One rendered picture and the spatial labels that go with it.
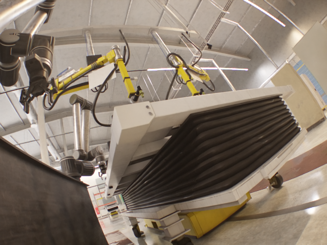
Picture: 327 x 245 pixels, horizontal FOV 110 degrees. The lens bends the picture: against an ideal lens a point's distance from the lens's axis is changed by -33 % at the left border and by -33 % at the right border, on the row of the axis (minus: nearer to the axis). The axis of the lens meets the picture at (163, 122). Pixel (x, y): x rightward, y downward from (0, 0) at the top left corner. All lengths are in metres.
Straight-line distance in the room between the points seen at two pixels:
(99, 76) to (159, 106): 1.35
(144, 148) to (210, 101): 0.48
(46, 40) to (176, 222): 1.19
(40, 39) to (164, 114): 0.61
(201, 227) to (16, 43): 1.67
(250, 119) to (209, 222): 0.95
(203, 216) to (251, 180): 0.85
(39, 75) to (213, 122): 0.72
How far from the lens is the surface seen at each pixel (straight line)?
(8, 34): 0.82
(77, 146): 2.02
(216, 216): 1.59
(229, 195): 0.68
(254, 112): 1.04
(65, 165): 2.03
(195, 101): 0.72
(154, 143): 1.03
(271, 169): 0.83
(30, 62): 0.65
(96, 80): 1.89
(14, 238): 0.74
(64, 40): 11.62
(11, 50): 0.81
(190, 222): 1.46
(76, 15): 10.77
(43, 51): 0.73
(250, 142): 0.87
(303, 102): 5.31
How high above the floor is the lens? 0.53
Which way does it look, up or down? 21 degrees up
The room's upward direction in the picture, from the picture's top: 25 degrees counter-clockwise
